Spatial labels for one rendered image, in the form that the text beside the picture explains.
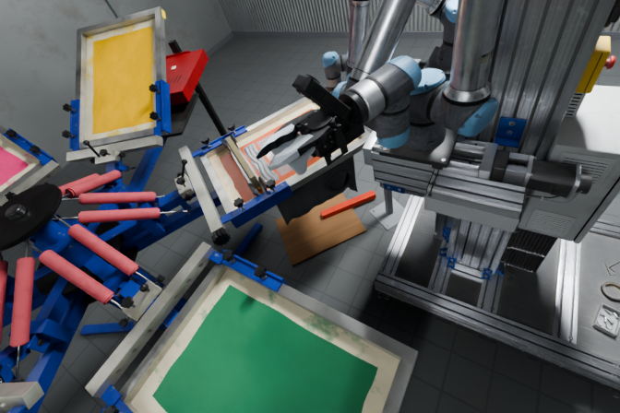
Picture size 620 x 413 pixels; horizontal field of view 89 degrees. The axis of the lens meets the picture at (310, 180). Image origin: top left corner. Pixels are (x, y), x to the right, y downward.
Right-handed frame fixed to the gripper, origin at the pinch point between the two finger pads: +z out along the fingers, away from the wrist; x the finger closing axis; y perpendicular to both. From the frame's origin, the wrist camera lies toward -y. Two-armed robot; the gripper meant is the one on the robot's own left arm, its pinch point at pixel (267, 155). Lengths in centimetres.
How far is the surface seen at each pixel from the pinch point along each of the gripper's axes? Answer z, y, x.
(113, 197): 47, 38, 103
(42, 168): 76, 29, 162
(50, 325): 88, 55, 72
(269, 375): 30, 72, 7
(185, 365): 51, 69, 29
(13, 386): 90, 46, 46
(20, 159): 85, 24, 180
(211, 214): 17, 54, 71
